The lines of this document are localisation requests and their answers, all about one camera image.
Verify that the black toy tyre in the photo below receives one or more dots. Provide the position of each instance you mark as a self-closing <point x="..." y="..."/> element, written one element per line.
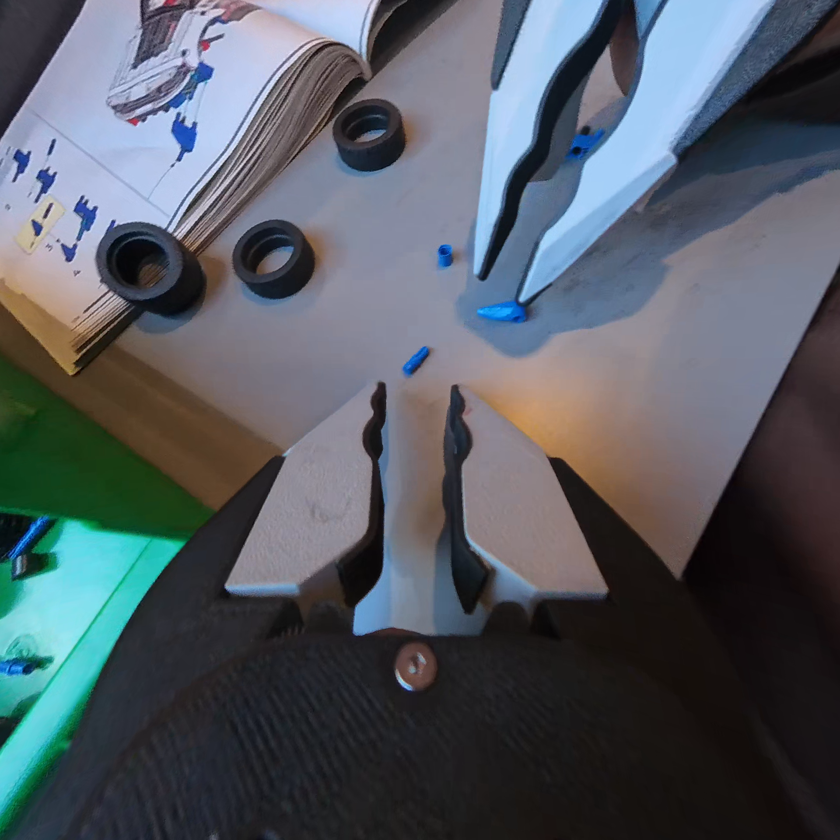
<point x="246" y="275"/>
<point x="348" y="154"/>
<point x="180" y="289"/>

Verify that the open instruction booklet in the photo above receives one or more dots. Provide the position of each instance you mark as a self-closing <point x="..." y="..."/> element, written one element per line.
<point x="131" y="131"/>

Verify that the blue wedge piece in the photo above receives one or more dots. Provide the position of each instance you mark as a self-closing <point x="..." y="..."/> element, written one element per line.
<point x="502" y="312"/>

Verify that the blue toy part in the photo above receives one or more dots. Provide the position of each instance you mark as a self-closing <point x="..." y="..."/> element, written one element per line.
<point x="29" y="535"/>
<point x="23" y="667"/>

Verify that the green storage bin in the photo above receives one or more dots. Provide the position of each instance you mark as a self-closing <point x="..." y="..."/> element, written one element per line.
<point x="79" y="459"/>

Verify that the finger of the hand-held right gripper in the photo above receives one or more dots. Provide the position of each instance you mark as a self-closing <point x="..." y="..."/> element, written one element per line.
<point x="518" y="131"/>
<point x="656" y="118"/>

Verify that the blue bush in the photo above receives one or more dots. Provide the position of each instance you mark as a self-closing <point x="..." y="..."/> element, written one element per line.
<point x="445" y="256"/>

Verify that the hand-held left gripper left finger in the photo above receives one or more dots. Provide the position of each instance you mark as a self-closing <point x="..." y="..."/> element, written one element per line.
<point x="308" y="518"/>

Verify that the blue pin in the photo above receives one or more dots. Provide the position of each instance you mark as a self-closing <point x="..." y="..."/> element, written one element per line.
<point x="415" y="361"/>

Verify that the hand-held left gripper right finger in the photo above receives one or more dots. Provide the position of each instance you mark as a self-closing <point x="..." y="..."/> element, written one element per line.
<point x="525" y="518"/>

